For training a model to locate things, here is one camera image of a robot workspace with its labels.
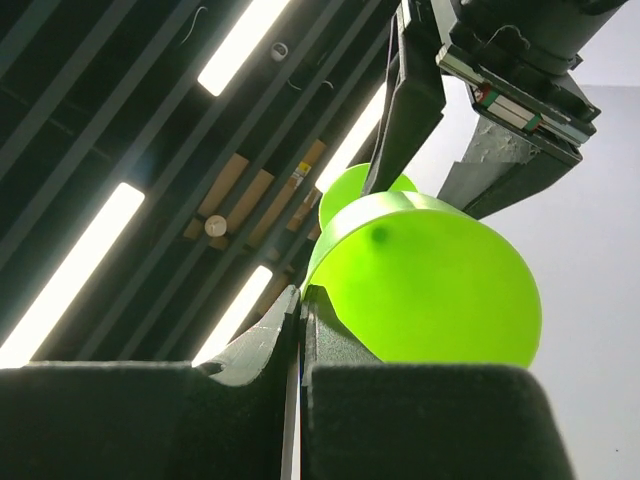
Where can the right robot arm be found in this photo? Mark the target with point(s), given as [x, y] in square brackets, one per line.
[515, 59]

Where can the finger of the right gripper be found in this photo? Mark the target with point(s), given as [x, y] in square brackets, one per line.
[500, 168]
[413, 94]

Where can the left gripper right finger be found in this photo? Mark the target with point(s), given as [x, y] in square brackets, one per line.
[366, 419]

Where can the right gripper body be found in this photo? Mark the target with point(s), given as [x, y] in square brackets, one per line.
[517, 56]

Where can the green plastic goblet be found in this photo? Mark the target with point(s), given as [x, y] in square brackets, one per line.
[416, 280]

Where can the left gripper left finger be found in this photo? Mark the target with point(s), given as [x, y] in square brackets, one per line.
[228, 418]

